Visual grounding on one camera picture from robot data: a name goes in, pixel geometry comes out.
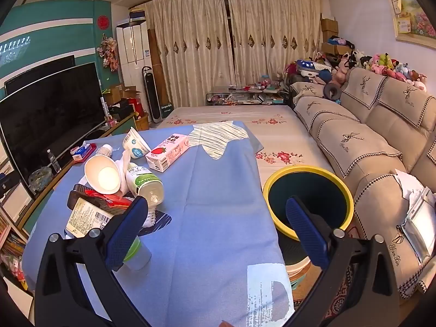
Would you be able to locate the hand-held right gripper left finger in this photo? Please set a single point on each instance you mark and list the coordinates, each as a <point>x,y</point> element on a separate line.
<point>126,228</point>

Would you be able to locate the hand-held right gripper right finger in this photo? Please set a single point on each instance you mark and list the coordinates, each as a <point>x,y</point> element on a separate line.
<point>306,235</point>

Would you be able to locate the white foam net sleeve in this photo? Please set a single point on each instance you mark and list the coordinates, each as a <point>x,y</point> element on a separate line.
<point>149,218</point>

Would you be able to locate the red and black packet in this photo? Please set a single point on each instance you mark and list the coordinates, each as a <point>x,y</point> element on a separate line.
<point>109,201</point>

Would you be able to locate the green lidded plastic cup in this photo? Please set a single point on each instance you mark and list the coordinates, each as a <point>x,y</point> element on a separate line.
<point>139,259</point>

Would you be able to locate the white box with barcode label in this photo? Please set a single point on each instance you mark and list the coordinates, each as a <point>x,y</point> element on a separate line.
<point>81,216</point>

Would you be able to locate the yellow rimmed dark green bin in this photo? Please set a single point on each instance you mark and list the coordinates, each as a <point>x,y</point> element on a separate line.
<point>306,187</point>

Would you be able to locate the white bottle green label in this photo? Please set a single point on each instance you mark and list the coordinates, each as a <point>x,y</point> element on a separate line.
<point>143,180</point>

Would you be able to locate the large white paper cup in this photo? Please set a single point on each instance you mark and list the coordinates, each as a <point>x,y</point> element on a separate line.
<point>102,177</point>

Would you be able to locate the white plastic wrapper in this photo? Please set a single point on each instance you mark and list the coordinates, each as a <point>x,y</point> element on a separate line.
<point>123,163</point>

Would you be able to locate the pink milk carton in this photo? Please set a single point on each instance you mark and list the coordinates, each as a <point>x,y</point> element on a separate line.
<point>167,153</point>

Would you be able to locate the white yogurt cup blue label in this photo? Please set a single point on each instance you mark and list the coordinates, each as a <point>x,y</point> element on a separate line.
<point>134,143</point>

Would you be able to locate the white bucket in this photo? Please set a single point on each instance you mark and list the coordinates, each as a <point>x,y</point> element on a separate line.
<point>296,267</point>

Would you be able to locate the teal plastic stool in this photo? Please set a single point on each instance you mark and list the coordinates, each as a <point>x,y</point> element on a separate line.
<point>296,280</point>

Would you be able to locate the patterned rug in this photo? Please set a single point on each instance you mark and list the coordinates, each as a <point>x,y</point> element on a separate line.
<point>340,299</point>

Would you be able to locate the red and blue tissue pack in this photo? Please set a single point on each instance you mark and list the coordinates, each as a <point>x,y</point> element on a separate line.
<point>81,152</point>

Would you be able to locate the blue star patch cloth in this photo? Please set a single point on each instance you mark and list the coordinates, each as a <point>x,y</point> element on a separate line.
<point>211,194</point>

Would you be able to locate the clear water bottle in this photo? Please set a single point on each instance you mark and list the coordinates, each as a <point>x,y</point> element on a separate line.
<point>54,163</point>

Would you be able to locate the glass ashtray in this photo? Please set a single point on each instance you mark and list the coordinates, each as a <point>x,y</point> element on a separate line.
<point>40,179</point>

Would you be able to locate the floral bed sheet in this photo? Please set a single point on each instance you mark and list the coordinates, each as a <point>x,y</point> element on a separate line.
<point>289,136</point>

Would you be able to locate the wicker basket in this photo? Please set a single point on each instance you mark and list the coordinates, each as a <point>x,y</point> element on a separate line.
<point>142,122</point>

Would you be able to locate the white papers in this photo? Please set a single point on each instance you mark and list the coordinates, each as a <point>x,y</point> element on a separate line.
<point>405,184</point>

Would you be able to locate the clear plastic document bag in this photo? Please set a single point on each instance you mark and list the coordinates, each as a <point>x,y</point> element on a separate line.
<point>419,228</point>

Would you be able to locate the red box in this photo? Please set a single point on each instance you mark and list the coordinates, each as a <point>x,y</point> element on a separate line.
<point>136,107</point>

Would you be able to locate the small green box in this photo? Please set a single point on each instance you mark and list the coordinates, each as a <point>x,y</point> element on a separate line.
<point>166,110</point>

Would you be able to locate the beige sofa with deer covers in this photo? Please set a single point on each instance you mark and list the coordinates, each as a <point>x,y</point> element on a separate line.
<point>374,122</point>

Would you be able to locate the open cardboard box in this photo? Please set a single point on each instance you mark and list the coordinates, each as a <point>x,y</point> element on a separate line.
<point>131,94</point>

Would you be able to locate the black flat television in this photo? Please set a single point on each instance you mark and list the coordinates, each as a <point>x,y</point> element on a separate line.
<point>44,119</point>

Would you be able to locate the black and white tower fan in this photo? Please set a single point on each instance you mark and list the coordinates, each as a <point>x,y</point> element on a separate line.
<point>150,92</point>

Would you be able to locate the grey neck pillow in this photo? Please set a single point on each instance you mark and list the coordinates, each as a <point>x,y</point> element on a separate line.
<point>327,92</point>

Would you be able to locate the brown wooden board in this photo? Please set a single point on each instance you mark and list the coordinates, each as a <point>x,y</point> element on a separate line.
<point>158,75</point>

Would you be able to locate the blue star print cushion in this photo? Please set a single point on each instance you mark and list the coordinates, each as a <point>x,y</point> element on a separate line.
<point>306,64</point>

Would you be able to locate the black flat screen panel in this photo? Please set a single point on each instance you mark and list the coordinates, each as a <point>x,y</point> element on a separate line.
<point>37,70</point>

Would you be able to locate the pile of plush toys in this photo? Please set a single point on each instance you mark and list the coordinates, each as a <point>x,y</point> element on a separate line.
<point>381,63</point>

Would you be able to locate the beige patterned curtain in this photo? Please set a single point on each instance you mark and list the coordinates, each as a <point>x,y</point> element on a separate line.
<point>190,47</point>
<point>272,24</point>

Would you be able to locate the framed flower painting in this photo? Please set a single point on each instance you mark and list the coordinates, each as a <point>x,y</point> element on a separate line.
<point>417,17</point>

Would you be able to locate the hanging flower wall decoration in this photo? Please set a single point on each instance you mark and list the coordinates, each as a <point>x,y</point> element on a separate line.
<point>108,52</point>

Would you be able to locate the red round wall ornament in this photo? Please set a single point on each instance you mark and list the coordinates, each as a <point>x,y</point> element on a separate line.
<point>103,21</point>

